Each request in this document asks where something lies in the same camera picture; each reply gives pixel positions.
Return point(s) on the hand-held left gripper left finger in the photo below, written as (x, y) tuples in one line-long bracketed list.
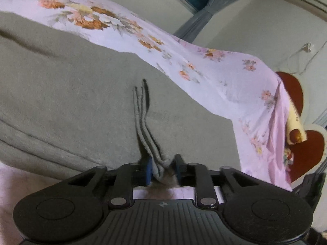
[(149, 171)]

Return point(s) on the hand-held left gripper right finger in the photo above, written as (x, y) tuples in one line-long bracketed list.
[(178, 171)]

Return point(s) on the grey fleece blanket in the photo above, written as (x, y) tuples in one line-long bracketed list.
[(76, 94)]

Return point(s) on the red and white headboard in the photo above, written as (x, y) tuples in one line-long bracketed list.
[(306, 153)]

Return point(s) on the red floral blanket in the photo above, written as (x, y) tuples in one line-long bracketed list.
[(288, 158)]

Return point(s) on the yellow printed pillow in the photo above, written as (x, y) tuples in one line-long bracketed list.
[(296, 127)]

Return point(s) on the pink floral bed sheet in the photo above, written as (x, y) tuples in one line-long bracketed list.
[(204, 81)]

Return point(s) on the grey curtain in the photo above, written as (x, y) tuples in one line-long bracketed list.
[(204, 15)]

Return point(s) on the white wall socket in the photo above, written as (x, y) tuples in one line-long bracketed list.
[(309, 47)]

